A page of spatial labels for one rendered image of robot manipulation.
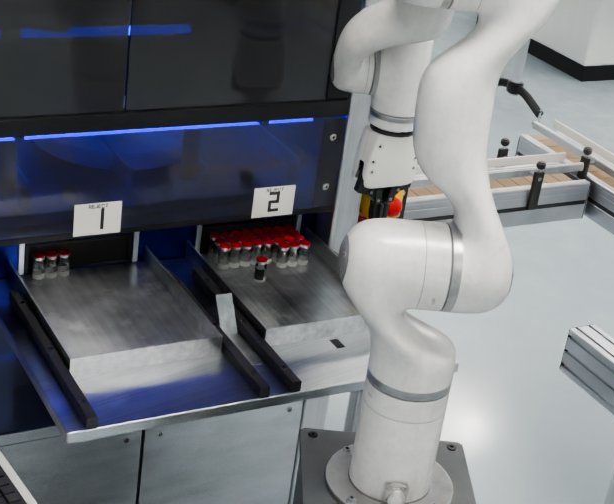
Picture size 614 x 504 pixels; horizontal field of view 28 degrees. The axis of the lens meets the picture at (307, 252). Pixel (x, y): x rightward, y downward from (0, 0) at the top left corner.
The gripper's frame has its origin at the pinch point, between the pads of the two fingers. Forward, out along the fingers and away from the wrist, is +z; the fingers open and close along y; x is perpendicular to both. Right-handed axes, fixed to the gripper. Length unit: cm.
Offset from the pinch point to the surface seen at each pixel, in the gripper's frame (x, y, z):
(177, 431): -24, 21, 57
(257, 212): -23.7, 9.8, 10.2
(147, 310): -14.7, 34.4, 22.1
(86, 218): -24.3, 42.8, 8.0
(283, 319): -5.2, 12.6, 22.1
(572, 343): -30, -85, 58
